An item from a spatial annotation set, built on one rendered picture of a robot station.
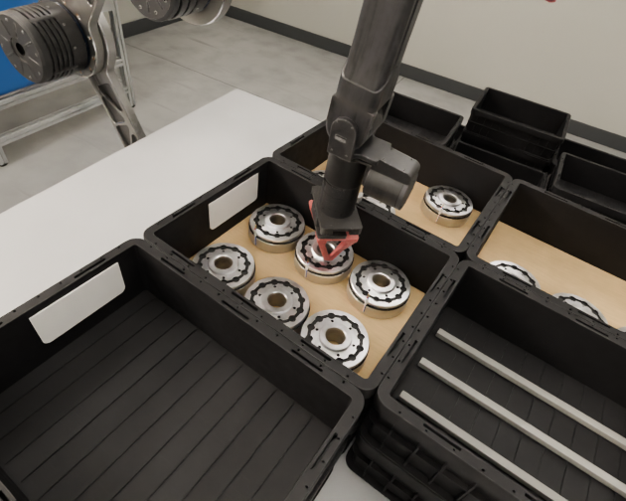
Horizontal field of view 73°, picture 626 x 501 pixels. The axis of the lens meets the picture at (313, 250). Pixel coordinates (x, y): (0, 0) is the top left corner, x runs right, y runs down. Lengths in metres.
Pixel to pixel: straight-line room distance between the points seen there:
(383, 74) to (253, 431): 0.46
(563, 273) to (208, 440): 0.71
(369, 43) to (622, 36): 3.15
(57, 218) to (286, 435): 0.73
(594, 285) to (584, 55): 2.78
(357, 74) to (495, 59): 3.18
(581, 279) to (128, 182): 1.03
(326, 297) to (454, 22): 3.15
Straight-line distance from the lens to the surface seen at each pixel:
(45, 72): 1.37
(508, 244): 0.95
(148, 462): 0.59
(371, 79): 0.52
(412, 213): 0.92
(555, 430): 0.73
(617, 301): 0.97
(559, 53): 3.63
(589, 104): 3.72
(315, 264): 0.72
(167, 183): 1.14
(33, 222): 1.10
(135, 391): 0.63
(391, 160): 0.58
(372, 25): 0.50
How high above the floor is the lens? 1.38
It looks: 45 degrees down
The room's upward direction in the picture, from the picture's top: 10 degrees clockwise
